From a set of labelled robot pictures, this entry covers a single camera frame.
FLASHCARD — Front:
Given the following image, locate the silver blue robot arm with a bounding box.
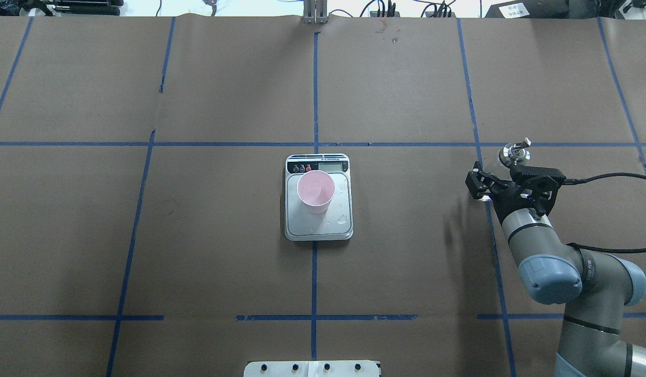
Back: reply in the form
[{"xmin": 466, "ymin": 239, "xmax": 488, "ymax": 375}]
[{"xmin": 465, "ymin": 161, "xmax": 646, "ymax": 376}]

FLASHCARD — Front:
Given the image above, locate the aluminium frame post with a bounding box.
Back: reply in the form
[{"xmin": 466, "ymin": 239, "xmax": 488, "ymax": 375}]
[{"xmin": 302, "ymin": 0, "xmax": 329, "ymax": 25}]

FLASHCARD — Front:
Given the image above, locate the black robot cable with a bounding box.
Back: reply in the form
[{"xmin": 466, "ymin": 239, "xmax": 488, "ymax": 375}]
[{"xmin": 564, "ymin": 173, "xmax": 646, "ymax": 254}]

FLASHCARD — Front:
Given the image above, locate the orange black connector board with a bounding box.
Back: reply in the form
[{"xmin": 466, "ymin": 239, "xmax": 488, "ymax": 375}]
[{"xmin": 367, "ymin": 1, "xmax": 399, "ymax": 18}]

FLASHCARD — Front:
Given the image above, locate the silver digital kitchen scale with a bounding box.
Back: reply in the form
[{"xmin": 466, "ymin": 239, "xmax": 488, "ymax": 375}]
[{"xmin": 284, "ymin": 153, "xmax": 354, "ymax": 241}]

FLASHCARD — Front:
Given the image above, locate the blue patterned cloth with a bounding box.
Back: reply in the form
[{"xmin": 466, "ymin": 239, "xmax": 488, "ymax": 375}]
[{"xmin": 0, "ymin": 0, "xmax": 22, "ymax": 17}]

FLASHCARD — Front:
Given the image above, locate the clear glass sauce bottle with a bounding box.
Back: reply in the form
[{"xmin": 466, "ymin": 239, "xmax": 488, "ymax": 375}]
[{"xmin": 480, "ymin": 137, "xmax": 533, "ymax": 202}]

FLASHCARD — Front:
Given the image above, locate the black box white label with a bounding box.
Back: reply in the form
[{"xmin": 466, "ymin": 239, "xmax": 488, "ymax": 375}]
[{"xmin": 483, "ymin": 1, "xmax": 570, "ymax": 19}]

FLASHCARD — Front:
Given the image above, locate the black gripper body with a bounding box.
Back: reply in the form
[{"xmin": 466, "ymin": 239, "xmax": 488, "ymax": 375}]
[{"xmin": 465, "ymin": 161, "xmax": 566, "ymax": 223}]

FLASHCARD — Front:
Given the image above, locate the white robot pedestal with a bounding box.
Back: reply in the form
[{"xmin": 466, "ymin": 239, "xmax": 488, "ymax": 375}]
[{"xmin": 243, "ymin": 360, "xmax": 382, "ymax": 376}]

